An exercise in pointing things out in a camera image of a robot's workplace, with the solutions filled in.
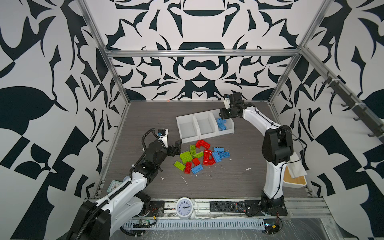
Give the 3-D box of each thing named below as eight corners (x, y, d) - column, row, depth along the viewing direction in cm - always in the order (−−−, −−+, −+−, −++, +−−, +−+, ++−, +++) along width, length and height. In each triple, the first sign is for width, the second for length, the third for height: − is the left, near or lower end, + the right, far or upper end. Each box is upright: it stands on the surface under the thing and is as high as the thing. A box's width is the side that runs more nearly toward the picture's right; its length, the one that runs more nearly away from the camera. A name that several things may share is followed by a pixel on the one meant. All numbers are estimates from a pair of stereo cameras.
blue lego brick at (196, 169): (193, 174, 87) (193, 173, 85) (191, 170, 89) (191, 168, 87) (203, 169, 89) (203, 167, 87) (200, 164, 91) (200, 163, 89)
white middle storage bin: (199, 140, 99) (199, 134, 94) (193, 120, 110) (193, 113, 104) (217, 136, 101) (219, 130, 95) (210, 117, 111) (211, 110, 106)
